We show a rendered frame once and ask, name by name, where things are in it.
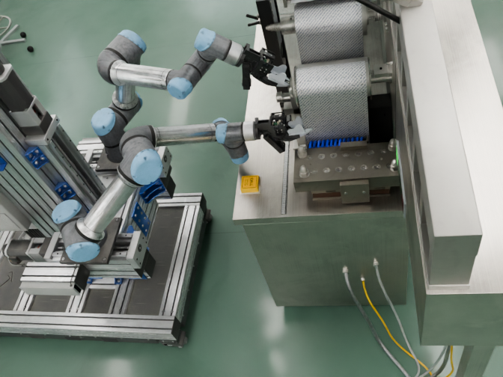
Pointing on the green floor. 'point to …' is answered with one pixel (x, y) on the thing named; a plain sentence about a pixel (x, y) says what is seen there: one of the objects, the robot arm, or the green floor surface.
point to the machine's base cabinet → (332, 260)
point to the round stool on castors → (11, 34)
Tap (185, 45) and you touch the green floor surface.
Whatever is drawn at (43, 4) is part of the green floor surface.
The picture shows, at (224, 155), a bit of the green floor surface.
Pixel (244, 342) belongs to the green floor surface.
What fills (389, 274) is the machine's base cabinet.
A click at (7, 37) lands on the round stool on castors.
